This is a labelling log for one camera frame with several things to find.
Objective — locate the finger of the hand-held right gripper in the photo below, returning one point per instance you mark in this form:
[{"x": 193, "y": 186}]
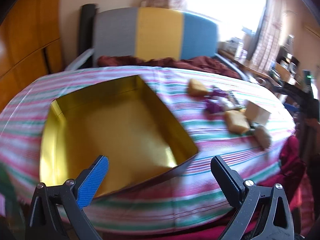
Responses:
[{"x": 287, "y": 90}]

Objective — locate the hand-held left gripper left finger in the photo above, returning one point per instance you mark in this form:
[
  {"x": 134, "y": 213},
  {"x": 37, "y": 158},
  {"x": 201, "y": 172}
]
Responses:
[{"x": 91, "y": 182}]

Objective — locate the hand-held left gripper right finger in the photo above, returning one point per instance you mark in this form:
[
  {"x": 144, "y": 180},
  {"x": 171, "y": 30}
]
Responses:
[{"x": 226, "y": 177}]

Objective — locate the white carton box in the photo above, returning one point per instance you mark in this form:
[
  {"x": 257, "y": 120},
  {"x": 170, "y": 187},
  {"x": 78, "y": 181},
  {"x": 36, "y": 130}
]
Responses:
[{"x": 257, "y": 113}]

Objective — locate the yellow sponge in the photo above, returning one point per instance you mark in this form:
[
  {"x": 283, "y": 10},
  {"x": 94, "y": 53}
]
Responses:
[
  {"x": 196, "y": 87},
  {"x": 236, "y": 122}
]

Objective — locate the gold tin box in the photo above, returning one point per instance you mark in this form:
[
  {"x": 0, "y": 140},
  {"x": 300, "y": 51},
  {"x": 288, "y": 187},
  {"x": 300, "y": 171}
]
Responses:
[{"x": 112, "y": 130}]

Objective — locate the purple snack packet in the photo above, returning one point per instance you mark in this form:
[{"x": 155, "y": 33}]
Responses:
[
  {"x": 213, "y": 107},
  {"x": 218, "y": 92}
]

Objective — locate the striped tablecloth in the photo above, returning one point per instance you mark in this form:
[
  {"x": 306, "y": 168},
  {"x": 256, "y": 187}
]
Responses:
[{"x": 225, "y": 160}]

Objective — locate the cluttered wooden desk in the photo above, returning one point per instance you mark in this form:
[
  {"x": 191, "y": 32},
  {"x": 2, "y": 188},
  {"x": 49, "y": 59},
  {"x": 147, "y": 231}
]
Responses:
[{"x": 262, "y": 72}]

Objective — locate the dark snack bar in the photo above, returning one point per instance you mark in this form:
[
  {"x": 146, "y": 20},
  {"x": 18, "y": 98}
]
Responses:
[{"x": 232, "y": 97}]

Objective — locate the red cloth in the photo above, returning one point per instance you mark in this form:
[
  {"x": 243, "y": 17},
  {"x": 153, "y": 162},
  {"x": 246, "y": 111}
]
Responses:
[{"x": 292, "y": 165}]

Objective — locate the maroon blanket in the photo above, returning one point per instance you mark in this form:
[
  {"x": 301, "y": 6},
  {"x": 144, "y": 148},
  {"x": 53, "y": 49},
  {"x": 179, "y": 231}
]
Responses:
[{"x": 200, "y": 63}]

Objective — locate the grey yellow blue headboard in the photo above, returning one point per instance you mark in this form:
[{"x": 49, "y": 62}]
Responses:
[{"x": 160, "y": 35}]

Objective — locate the wooden wardrobe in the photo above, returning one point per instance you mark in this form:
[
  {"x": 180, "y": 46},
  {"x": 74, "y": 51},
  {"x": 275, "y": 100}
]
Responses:
[{"x": 25, "y": 42}]

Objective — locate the white bed rail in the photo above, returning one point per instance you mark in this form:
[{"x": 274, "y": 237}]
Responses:
[{"x": 77, "y": 61}]

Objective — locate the black post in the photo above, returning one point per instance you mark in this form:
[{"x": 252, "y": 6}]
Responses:
[{"x": 87, "y": 30}]

